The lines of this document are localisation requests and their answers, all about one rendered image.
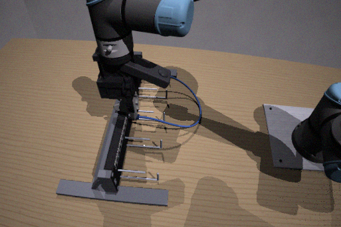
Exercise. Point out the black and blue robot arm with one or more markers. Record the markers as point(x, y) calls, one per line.
point(174, 18)

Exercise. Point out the grey network port rack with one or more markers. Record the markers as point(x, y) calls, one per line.
point(105, 185)

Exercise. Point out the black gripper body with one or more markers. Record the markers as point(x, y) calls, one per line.
point(113, 83)

